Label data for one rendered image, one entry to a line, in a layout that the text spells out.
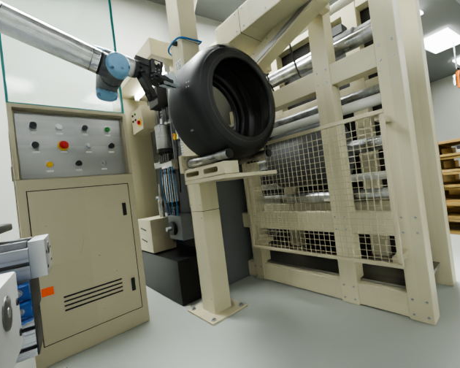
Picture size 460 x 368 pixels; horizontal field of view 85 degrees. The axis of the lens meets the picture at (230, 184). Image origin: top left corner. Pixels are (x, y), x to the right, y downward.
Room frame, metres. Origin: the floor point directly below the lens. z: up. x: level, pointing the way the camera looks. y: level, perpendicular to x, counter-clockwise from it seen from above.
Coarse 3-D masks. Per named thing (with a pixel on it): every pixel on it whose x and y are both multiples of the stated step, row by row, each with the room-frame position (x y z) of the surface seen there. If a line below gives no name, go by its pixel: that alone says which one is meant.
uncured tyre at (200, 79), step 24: (216, 48) 1.17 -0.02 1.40; (192, 72) 1.10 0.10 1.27; (216, 72) 1.47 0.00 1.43; (240, 72) 1.45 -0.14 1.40; (192, 96) 1.09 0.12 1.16; (240, 96) 1.58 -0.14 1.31; (264, 96) 1.47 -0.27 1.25; (192, 120) 1.14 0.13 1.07; (216, 120) 1.12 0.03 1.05; (240, 120) 1.60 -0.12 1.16; (264, 120) 1.49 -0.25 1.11; (192, 144) 1.25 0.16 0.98; (216, 144) 1.17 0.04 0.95; (240, 144) 1.21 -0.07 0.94; (264, 144) 1.36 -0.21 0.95
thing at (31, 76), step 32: (0, 0) 1.20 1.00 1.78; (32, 0) 1.28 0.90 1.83; (64, 0) 1.38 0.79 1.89; (96, 0) 1.49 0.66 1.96; (64, 32) 1.37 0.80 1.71; (96, 32) 1.48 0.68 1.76; (32, 64) 1.26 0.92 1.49; (64, 64) 1.35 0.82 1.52; (32, 96) 1.25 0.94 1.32; (64, 96) 1.34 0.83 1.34
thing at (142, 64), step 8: (136, 56) 1.00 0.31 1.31; (136, 64) 0.98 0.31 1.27; (144, 64) 1.03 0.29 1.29; (152, 64) 1.03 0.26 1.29; (160, 64) 1.05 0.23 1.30; (136, 72) 0.99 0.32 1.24; (152, 72) 1.03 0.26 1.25; (160, 72) 1.06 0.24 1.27; (152, 80) 1.05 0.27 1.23; (160, 80) 1.06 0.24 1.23
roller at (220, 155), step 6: (222, 150) 1.17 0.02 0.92; (228, 150) 1.14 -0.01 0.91; (204, 156) 1.27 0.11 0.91; (210, 156) 1.23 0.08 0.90; (216, 156) 1.19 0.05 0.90; (222, 156) 1.17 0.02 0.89; (228, 156) 1.15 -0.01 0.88; (192, 162) 1.36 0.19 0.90; (198, 162) 1.32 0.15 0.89; (204, 162) 1.28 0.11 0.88; (210, 162) 1.26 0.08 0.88
